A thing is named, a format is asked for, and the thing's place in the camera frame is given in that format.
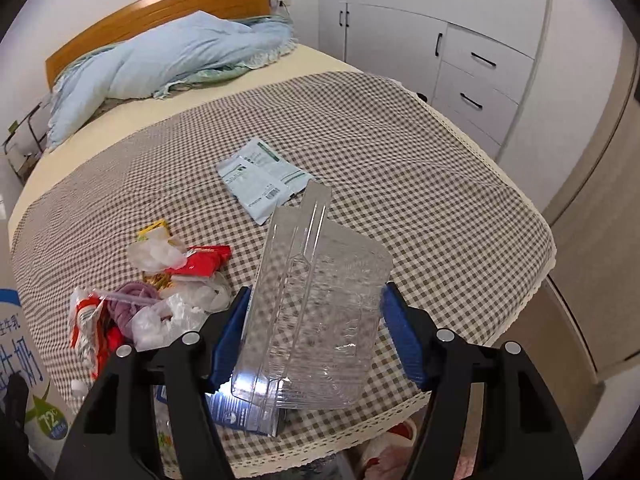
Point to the crumpled clear plastic bag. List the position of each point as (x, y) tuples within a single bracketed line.
[(205, 292), (155, 255)]

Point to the purple towel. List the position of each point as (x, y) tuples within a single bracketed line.
[(132, 312)]

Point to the wall socket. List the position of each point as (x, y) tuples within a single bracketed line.
[(281, 2)]

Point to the white wardrobe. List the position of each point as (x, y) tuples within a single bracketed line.
[(400, 25)]

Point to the small red packet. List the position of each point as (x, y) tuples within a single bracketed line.
[(205, 260)]

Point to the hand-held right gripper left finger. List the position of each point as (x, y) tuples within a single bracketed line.
[(227, 345)]

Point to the red white noodle packet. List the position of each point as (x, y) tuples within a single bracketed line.
[(85, 325)]

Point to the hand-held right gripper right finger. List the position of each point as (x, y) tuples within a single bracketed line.
[(400, 330)]

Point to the light blue duvet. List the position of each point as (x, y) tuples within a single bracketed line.
[(165, 60)]

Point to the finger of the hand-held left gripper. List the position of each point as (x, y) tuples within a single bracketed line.
[(12, 410)]

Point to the clear plastic clamshell box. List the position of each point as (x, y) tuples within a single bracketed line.
[(310, 320)]

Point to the white plastic bag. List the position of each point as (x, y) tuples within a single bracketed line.
[(165, 322)]

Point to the cream bed sheet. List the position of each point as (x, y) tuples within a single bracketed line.
[(320, 57)]

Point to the yellow snack packet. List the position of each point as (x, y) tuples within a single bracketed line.
[(152, 230)]

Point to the white blue milk carton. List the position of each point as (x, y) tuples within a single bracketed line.
[(30, 360)]

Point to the blue cardboard box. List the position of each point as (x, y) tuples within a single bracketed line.
[(240, 412)]

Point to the white slipper red insole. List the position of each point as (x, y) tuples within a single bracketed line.
[(395, 432)]

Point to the brown checked bedspread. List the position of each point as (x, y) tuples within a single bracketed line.
[(375, 160)]

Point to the black metal side table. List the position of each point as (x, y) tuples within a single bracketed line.
[(30, 127)]

